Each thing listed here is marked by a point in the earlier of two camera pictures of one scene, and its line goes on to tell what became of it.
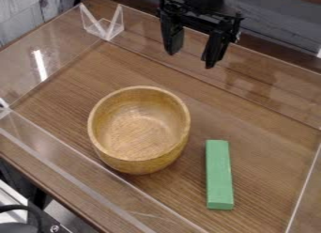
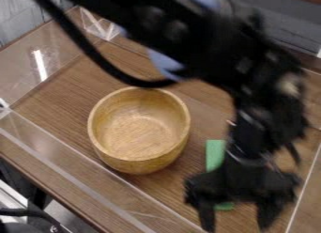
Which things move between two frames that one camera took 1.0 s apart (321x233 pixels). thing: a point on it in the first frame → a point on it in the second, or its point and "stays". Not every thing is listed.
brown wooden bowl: [139, 125] stays
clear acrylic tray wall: [105, 199] stays
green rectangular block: [219, 175] stays
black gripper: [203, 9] → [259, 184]
